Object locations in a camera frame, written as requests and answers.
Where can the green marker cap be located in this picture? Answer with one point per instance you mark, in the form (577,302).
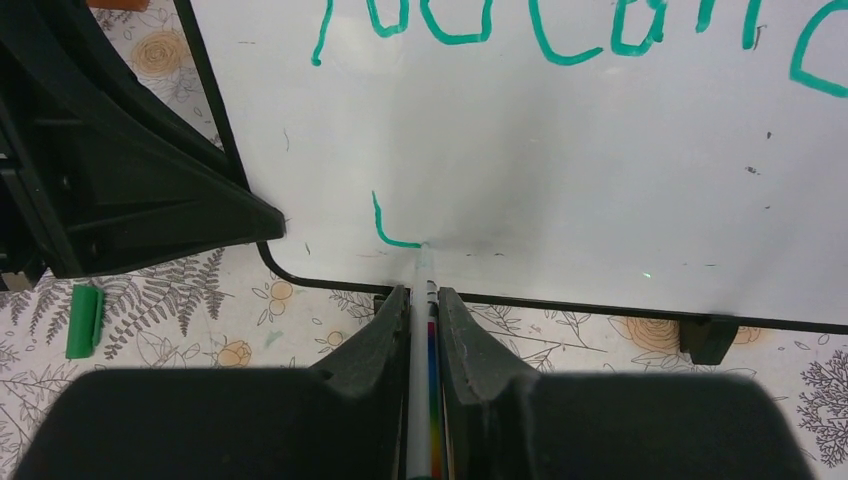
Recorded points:
(85,322)

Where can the white board with black frame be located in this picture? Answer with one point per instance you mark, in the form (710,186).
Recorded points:
(684,160)

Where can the green capped whiteboard marker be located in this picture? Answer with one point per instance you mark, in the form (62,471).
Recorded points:
(425,439)

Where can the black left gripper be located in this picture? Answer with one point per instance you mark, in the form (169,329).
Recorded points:
(99,176)

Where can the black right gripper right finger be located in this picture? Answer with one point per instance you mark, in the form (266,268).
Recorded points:
(506,420)

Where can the floral patterned tablecloth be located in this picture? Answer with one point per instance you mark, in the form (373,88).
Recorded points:
(225,308)

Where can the wooden compartment tray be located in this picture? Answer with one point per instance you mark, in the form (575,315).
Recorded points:
(121,5)

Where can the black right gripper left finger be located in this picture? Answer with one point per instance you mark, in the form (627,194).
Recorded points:
(342,418)

